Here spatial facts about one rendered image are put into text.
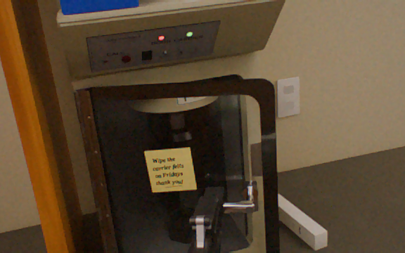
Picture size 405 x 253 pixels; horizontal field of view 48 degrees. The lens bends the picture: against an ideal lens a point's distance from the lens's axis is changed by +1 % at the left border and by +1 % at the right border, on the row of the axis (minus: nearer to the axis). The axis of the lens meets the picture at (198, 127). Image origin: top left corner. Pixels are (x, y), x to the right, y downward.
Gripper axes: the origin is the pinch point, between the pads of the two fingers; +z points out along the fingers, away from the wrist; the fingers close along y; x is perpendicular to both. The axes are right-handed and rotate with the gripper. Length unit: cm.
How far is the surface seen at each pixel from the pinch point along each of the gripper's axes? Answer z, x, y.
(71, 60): 0.0, 18.6, 24.4
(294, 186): 53, -16, -26
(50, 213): -5.6, 23.9, 2.7
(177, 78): 11.7, 5.8, 17.9
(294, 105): 67, -17, -7
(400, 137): 83, -51, -25
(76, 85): 5.4, 20.9, 19.4
